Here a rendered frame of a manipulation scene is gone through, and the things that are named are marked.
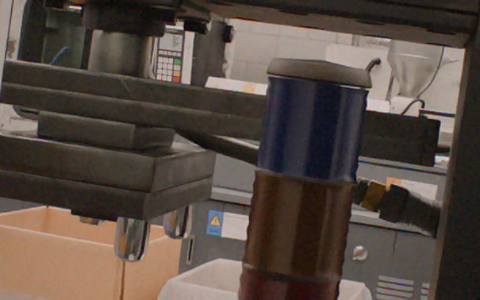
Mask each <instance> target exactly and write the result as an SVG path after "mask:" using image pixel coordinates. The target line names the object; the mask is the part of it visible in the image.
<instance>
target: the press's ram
mask: <svg viewBox="0 0 480 300"><path fill-rule="evenodd" d="M156 12H157V11H154V10H149V9H145V8H140V7H135V6H125V4H123V5H118V3H114V4H111V2H107V3H87V4H86V6H85V12H84V19H83V25H84V26H85V27H86V28H89V29H93V30H94V31H93V38H92V45H91V51H90V63H89V70H88V71H85V70H79V69H74V68H67V67H56V66H55V65H52V66H50V64H43V63H32V62H25V61H20V60H8V59H6V60H4V66H3V73H2V85H1V92H0V104H3V105H9V106H20V107H25V108H32V109H37V110H41V111H40V112H39V118H38V124H37V130H33V131H2V132H0V198H9V199H15V200H20V201H25V202H35V203H40V204H46V205H51V206H55V207H61V208H66V209H71V212H70V213H71V214H72V215H77V216H80V219H79V221H80V222H81V223H84V224H90V225H102V224H105V223H106V221H112V222H116V223H117V228H116V234H115V241H114V251H115V256H116V257H118V258H119V259H120V260H122V261H126V262H137V261H140V260H143V259H144V257H145V256H146V254H147V252H148V242H149V235H150V228H151V222H152V219H154V218H157V217H160V216H163V215H164V217H163V233H165V234H166V235H167V236H169V238H170V239H173V240H183V239H185V238H187V237H189V235H190V232H191V230H192V225H193V219H194V207H195V203H198V202H202V200H205V199H207V198H210V196H211V190H213V176H212V175H214V172H215V165H216V159H217V152H214V151H212V149H209V148H203V147H202V146H197V145H192V144H181V142H174V141H173V139H174V133H175V129H180V130H185V132H192V133H203V134H209V135H214V136H220V137H231V138H237V139H243V140H254V141H260V139H259V135H260V133H261V132H262V119H263V115H264V110H263V105H264V103H265V101H266V95H265V94H255V93H249V92H243V91H237V90H225V89H218V88H212V87H200V86H195V85H188V83H176V82H170V81H163V80H158V79H147V75H148V64H149V56H150V51H151V45H152V38H162V37H164V36H165V32H166V26H167V24H166V23H160V22H157V21H156ZM440 126H441V121H440V120H436V119H430V118H424V117H418V116H413V115H405V114H399V113H388V112H382V111H376V110H366V111H365V123H364V125H363V139H362V140H361V142H360V145H361V153H360V154H359V157H363V158H370V159H376V160H386V161H392V162H398V163H409V164H415V165H421V166H427V167H433V166H434V164H435V159H436V153H437V148H438V143H439V136H440Z"/></svg>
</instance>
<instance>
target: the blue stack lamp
mask: <svg viewBox="0 0 480 300"><path fill-rule="evenodd" d="M267 80H268V84H267V89H266V101H265V103H264V105H263V110H264V115H263V119H262V132H261V133H260V135H259V139H260V146H259V149H257V161H256V163H255V167H257V168H261V169H263V170H268V171H275V172H280V173H285V174H290V175H300V176H307V177H313V179H326V180H334V181H344V182H357V176H356V172H357V171H358V169H359V154H360V153H361V145H360V142H361V140H362V139H363V125H364V123H365V111H366V110H367V107H368V101H367V98H368V95H369V93H370V91H369V90H364V89H359V88H353V87H343V86H337V85H332V84H325V83H320V82H313V81H307V80H300V79H288V78H279V77H272V76H267Z"/></svg>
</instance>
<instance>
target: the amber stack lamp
mask: <svg viewBox="0 0 480 300"><path fill-rule="evenodd" d="M254 172H255V180H254V182H253V184H252V190H253V194H252V197H251V199H250V202H251V209H250V211H249V215H248V219H249V223H248V227H247V228H246V229H245V230H246V240H245V242H244V254H243V257H242V260H243V262H244V263H247V264H249V265H252V266H254V267H259V268H262V269H266V270H269V271H277V272H282V273H287V274H292V275H298V276H305V277H314V278H336V277H337V276H341V275H342V274H343V270H342V266H343V263H344V262H345V250H346V247H347V246H348V240H347V236H348V233H349V230H350V229H349V221H350V219H351V205H352V203H353V201H355V198H353V191H355V187H356V184H354V183H349V182H344V181H334V180H326V179H313V177H307V176H300V175H290V174H285V173H280V172H275V171H268V170H254Z"/></svg>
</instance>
